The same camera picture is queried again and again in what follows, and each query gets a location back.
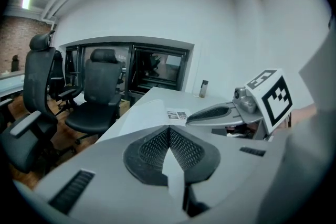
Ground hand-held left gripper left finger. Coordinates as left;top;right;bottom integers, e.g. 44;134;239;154
33;125;190;224

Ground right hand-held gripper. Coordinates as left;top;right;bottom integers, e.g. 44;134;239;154
185;68;294;141

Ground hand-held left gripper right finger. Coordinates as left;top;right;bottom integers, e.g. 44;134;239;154
161;125;287;224

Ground person's right forearm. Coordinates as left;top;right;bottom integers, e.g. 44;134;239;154
290;103;318;129

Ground grey water bottle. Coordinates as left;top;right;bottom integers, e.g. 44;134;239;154
200;79;209;98

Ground black framed window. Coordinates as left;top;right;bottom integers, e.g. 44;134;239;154
64;41;190;95

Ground person's white clothing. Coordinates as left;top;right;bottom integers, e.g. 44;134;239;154
258;17;336;224

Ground small black office chair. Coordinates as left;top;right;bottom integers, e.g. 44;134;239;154
49;49;82;113

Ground tall black mesh office chair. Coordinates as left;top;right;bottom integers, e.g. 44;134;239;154
0;30;77;175

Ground glass top desk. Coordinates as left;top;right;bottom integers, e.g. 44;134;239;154
0;71;25;99

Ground dark bottle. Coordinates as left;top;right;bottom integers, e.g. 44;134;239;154
11;54;20;72

